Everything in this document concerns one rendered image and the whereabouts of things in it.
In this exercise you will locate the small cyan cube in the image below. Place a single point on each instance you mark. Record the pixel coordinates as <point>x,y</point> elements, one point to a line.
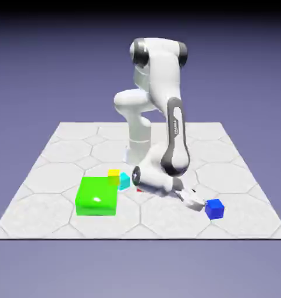
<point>124,181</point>

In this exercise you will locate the small yellow cube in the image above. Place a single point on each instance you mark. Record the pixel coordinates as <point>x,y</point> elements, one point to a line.
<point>114,177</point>

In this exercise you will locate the small blue cube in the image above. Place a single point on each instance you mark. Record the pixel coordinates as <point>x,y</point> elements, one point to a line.
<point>214,208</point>

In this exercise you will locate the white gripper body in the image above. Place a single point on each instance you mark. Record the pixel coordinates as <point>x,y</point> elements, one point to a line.
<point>192,199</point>

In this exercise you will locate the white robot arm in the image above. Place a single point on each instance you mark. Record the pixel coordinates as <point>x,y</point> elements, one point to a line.
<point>162,76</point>

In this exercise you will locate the large green box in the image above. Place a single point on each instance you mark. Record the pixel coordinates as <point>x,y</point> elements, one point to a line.
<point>96,196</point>

